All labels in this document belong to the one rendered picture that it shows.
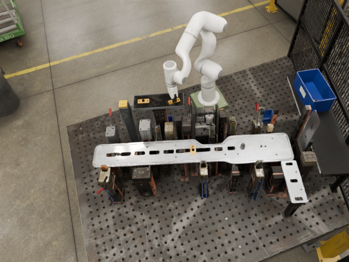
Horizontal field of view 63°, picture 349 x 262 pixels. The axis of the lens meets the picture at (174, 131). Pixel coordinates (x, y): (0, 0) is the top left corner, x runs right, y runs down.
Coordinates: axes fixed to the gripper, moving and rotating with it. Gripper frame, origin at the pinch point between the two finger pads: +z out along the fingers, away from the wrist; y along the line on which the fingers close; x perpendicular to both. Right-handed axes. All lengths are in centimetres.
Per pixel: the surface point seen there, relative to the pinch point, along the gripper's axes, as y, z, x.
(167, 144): 23.0, 18.8, -14.5
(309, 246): 105, 117, 78
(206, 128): 18.5, 22.1, 17.8
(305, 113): 45, 3, 77
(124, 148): 15, 19, -44
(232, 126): 29.4, 13.5, 32.4
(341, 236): 112, 75, 86
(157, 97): -8.5, 2.8, -10.4
